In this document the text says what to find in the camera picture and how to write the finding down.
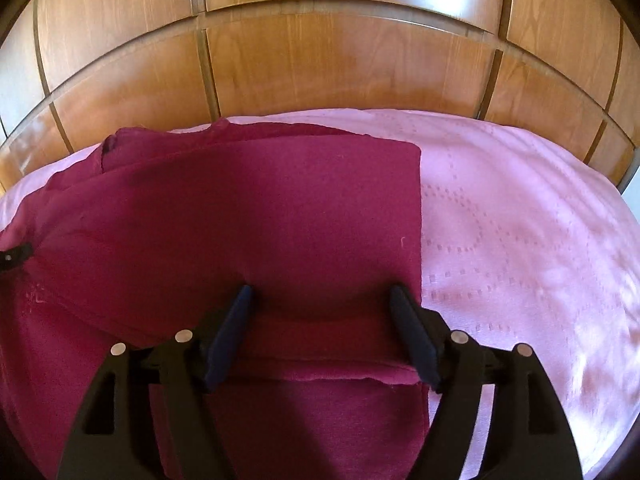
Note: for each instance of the wooden wardrobe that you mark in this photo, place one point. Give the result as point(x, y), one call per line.
point(325, 60)

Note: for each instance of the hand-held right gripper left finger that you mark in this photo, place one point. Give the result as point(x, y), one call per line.
point(231, 332)

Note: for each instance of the maroon knit garment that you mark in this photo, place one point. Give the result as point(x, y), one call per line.
point(250, 210)

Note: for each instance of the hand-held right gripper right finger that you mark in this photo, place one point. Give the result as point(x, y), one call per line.
point(412, 332)

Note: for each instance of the pink quilted bedspread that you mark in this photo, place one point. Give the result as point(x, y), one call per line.
point(525, 260)

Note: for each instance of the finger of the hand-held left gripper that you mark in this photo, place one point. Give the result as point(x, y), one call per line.
point(12, 257)

